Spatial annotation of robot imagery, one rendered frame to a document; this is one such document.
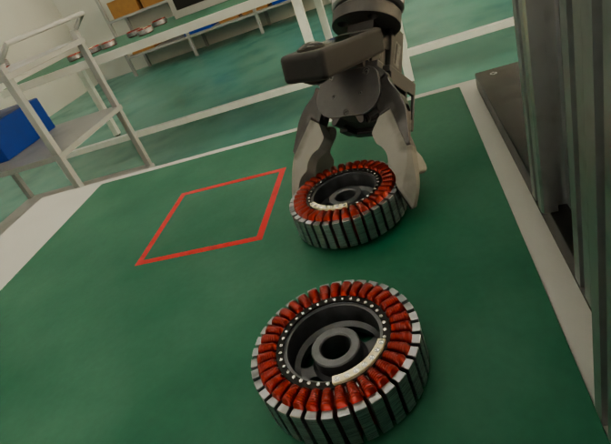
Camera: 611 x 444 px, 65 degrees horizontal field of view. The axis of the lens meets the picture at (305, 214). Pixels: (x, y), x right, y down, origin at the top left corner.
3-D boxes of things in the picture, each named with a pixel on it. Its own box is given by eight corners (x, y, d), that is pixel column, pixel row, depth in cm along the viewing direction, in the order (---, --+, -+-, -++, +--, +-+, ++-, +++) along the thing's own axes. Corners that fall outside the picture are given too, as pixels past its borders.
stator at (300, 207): (332, 186, 55) (322, 157, 53) (425, 186, 48) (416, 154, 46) (279, 247, 47) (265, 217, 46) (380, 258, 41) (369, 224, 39)
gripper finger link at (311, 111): (323, 170, 50) (364, 95, 48) (313, 167, 49) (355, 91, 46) (294, 150, 52) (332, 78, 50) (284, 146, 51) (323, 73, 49)
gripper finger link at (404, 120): (429, 137, 43) (387, 65, 46) (423, 134, 42) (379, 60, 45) (387, 166, 45) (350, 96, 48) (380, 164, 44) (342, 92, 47)
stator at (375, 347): (242, 378, 35) (221, 344, 33) (357, 290, 38) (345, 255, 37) (329, 494, 26) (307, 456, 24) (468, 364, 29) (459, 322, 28)
